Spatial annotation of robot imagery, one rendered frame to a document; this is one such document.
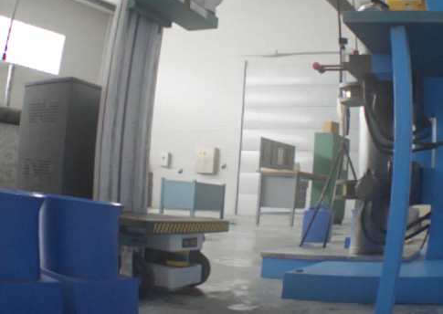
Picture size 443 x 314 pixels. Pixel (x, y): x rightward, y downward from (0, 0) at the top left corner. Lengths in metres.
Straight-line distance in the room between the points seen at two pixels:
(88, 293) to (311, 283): 1.03
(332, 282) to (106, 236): 0.99
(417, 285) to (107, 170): 1.32
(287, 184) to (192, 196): 2.36
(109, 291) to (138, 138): 1.02
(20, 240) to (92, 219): 0.28
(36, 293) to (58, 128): 1.02
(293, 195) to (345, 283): 6.50
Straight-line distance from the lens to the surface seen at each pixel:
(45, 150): 2.15
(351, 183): 2.51
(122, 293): 1.47
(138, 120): 2.30
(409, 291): 1.97
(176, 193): 10.51
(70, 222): 1.37
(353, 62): 2.13
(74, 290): 1.33
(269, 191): 8.74
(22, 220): 1.20
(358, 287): 2.02
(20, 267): 1.21
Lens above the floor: 0.41
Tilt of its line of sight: 6 degrees up
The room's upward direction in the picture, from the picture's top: 4 degrees clockwise
